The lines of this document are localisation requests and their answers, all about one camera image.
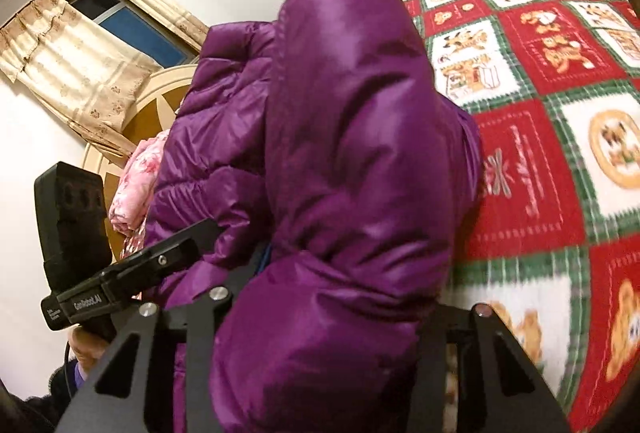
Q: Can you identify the person's left hand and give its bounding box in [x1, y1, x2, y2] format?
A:
[67, 325, 115, 375]

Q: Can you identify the pink floral cloth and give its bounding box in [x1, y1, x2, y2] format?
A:
[109, 130, 173, 264]

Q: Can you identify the cream wooden headboard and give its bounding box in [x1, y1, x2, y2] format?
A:
[82, 63, 201, 264]

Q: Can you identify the red checkered printed bedspread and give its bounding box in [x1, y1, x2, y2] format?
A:
[377, 0, 640, 433]

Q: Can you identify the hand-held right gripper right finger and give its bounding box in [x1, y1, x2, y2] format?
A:
[414, 302, 571, 433]

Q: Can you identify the window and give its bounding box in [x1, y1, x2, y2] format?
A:
[67, 0, 198, 70]

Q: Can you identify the person's left forearm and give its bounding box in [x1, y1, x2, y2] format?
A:
[22, 359, 91, 433]

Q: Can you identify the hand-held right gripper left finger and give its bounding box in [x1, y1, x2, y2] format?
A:
[54, 248, 273, 433]

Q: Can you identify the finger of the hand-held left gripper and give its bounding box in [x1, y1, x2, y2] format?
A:
[186, 218, 226, 260]

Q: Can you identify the black cable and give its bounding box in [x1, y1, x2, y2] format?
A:
[61, 340, 75, 396]

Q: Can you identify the purple puffer jacket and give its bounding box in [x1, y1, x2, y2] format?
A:
[142, 0, 483, 433]

